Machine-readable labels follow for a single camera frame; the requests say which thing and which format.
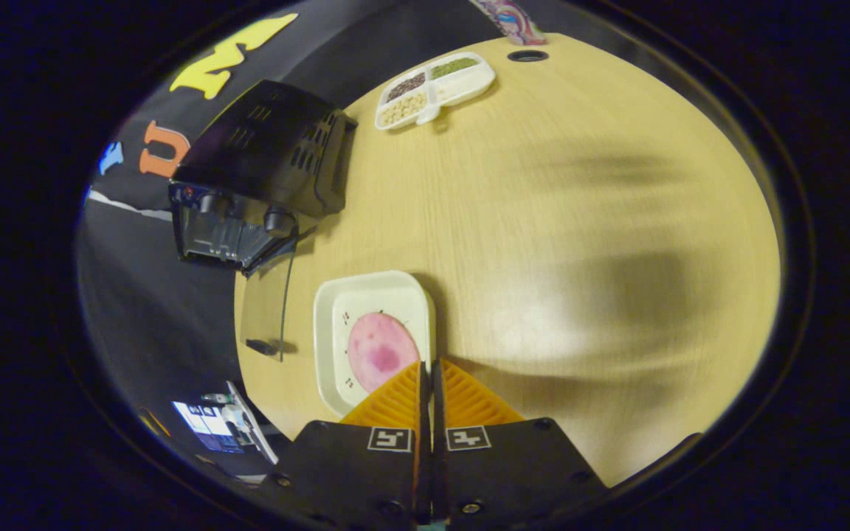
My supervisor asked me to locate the black backdrop cloth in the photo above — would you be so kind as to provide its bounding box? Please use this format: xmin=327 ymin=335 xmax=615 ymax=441
xmin=82 ymin=0 xmax=503 ymax=215

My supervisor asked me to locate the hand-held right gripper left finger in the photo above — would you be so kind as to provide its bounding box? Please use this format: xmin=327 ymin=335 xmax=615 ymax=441
xmin=258 ymin=361 xmax=427 ymax=529

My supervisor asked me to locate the white square plate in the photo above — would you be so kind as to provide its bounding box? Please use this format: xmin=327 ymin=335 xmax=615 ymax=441
xmin=313 ymin=270 xmax=438 ymax=418

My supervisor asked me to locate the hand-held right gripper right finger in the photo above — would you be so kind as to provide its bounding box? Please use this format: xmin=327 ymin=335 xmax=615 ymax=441
xmin=430 ymin=358 xmax=610 ymax=529

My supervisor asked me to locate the lit computer screen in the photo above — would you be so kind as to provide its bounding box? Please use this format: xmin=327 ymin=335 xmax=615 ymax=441
xmin=171 ymin=380 xmax=280 ymax=465

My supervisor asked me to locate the silver drink can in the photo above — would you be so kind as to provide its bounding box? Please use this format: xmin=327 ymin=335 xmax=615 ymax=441
xmin=469 ymin=0 xmax=548 ymax=46

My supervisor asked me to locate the pink ham slice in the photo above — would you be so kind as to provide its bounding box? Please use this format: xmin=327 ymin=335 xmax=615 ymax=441
xmin=348 ymin=312 xmax=421 ymax=394

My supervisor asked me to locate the white divided tray with beans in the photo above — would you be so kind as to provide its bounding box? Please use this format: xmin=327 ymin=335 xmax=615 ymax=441
xmin=374 ymin=52 xmax=497 ymax=132

